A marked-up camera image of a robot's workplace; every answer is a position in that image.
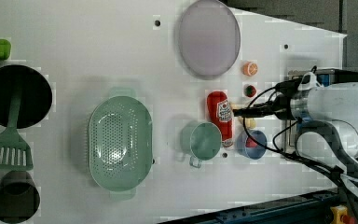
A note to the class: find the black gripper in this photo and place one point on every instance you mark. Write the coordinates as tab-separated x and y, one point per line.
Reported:
280	106

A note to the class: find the red plush ketchup bottle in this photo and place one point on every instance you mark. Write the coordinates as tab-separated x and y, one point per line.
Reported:
220	115

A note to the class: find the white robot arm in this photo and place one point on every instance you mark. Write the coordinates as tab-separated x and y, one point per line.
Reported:
327	141

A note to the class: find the green plastic strainer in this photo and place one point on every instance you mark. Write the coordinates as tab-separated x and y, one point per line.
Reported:
120	143

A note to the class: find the yellow plush banana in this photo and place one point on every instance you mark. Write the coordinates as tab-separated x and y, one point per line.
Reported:
248	122

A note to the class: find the small red green strawberry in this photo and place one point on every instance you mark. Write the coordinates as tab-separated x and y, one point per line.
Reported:
250	91

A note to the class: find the red toy strawberry in bowl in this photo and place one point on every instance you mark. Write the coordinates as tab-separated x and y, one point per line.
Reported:
250	143

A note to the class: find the blue bowl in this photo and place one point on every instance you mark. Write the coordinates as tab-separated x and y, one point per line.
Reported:
254	153

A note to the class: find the orange slice toy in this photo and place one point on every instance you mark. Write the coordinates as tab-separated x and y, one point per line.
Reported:
250	69

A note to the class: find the green measuring cup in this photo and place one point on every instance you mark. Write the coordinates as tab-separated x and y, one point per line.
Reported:
201	140

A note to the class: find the grey round plate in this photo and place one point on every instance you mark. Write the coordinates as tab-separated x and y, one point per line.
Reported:
209	38

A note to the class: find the silver toaster oven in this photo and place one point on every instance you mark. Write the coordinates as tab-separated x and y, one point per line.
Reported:
338	74

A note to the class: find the yellow red emergency button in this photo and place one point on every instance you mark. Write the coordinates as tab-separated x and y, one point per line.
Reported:
341	216

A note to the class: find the green slotted spatula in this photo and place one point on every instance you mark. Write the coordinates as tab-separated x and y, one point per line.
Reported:
15	153

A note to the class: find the dark grey cup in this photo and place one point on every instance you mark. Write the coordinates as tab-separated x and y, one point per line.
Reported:
19	197

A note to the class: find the black pan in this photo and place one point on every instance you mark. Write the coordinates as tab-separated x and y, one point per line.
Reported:
36	96

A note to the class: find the blue table frame rail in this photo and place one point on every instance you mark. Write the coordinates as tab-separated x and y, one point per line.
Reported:
310	208

